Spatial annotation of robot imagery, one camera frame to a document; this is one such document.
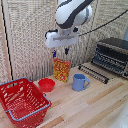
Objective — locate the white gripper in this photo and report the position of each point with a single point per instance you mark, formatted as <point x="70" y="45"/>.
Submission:
<point x="61" y="39"/>

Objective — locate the red plastic bowl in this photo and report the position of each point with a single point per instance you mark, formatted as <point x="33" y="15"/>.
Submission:
<point x="46" y="84"/>

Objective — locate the metal oven tray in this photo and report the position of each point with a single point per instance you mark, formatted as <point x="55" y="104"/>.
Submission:
<point x="108" y="63"/>

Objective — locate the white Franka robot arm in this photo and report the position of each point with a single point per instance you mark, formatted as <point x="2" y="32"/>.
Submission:
<point x="70" y="13"/>

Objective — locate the black toaster oven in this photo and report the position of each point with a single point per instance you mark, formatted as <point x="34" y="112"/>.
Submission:
<point x="113" y="45"/>

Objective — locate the yellow red cereal box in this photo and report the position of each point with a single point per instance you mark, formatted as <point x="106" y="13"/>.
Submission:
<point x="62" y="70"/>

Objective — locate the wicker folding screen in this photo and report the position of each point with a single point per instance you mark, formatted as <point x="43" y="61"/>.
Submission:
<point x="30" y="40"/>

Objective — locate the blue mug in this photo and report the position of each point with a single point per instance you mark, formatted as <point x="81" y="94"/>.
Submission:
<point x="78" y="83"/>

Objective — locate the red plastic shopping basket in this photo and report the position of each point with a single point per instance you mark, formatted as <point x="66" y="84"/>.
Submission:
<point x="20" y="97"/>

